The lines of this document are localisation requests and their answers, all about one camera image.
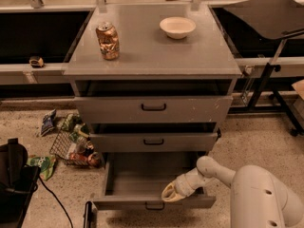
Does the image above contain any wire basket with snacks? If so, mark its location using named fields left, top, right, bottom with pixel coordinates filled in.
left=50, top=113, right=102, bottom=167

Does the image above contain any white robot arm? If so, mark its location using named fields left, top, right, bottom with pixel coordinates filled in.
left=161, top=156, right=304, bottom=228

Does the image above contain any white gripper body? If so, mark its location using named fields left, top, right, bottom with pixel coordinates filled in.
left=174, top=171, right=203, bottom=198

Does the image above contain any grey drawer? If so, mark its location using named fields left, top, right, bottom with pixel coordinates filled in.
left=75, top=96, right=232, bottom=124
left=90, top=133, right=218, bottom=153
left=93, top=152, right=216, bottom=211

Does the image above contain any grey drawer cabinet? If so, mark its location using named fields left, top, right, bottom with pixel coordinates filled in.
left=62, top=2, right=243, bottom=179

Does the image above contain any grey middle drawer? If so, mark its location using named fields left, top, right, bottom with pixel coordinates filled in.
left=90, top=133, right=218, bottom=153

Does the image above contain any black cable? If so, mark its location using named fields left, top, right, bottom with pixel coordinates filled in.
left=37, top=175, right=75, bottom=228

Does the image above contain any yellow tape measure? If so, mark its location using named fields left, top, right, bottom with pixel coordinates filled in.
left=29, top=56, right=45, bottom=68

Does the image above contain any grey top drawer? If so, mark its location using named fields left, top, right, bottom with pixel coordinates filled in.
left=75, top=96, right=232, bottom=124

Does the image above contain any crushed gold soda can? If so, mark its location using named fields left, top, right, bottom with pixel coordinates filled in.
left=95, top=22, right=120, bottom=60

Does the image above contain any blue snack bag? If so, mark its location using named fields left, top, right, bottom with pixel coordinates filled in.
left=40, top=109, right=57, bottom=136

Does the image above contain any white bowl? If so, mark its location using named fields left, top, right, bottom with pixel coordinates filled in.
left=160, top=17, right=196, bottom=39

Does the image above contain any black stand with tray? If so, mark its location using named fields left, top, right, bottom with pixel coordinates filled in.
left=213, top=0, right=304, bottom=136

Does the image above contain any grey bottom drawer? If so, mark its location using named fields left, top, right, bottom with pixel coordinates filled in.
left=93, top=152, right=216, bottom=211

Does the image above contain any green snack bag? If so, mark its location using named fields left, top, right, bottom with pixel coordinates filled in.
left=27, top=156, right=56, bottom=181

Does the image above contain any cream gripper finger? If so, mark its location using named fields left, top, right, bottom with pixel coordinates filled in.
left=161, top=193, right=185, bottom=202
left=161, top=182, right=177, bottom=200

